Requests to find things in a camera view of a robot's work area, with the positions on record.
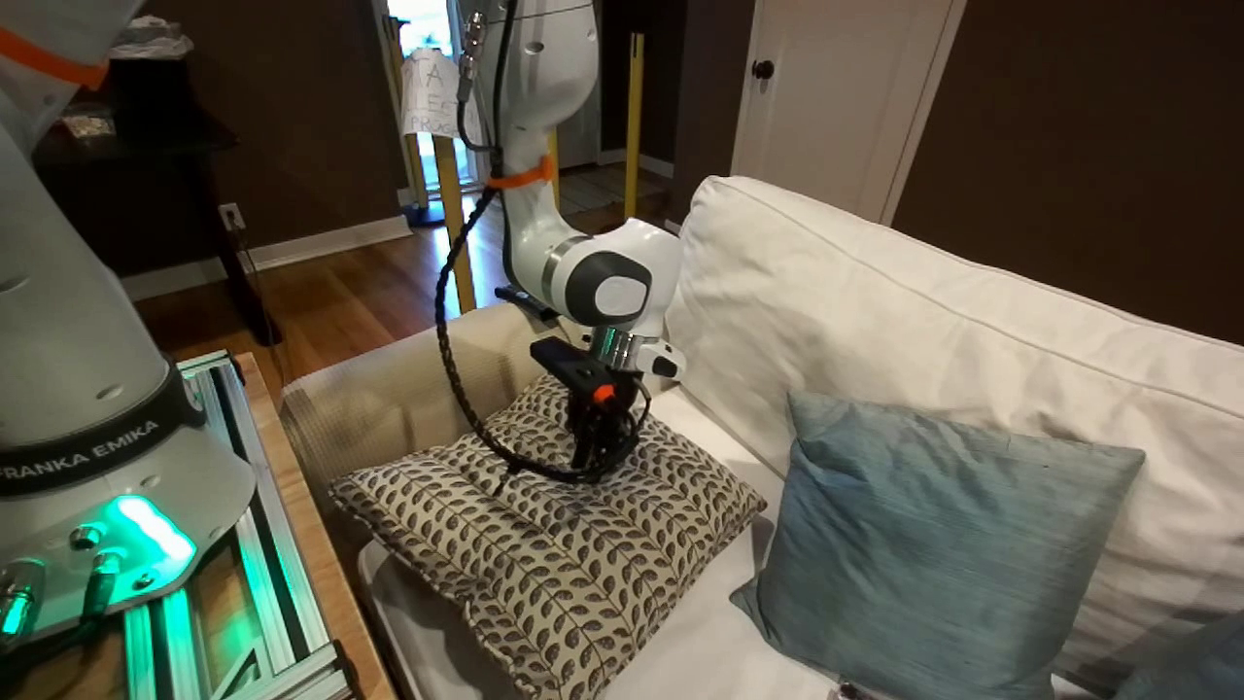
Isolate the post with white cloth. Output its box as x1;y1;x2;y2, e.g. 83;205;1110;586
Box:
402;48;477;310

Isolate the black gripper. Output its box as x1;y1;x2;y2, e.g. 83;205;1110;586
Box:
529;339;643;484

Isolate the white door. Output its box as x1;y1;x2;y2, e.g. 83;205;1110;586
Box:
733;0;967;221

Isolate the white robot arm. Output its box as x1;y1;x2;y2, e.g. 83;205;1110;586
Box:
0;0;681;647

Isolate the brown leaf-patterned pillow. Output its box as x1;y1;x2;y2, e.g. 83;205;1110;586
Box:
331;418;768;700

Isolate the far yellow stanchion post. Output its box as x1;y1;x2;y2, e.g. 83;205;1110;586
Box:
624;30;646;218

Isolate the grey-blue pillow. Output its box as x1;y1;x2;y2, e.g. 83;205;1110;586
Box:
734;401;1142;700

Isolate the dark wooden side table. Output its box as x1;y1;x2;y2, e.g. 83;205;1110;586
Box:
36;59;280;348

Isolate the white sofa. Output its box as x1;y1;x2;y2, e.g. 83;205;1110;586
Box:
280;177;1244;700

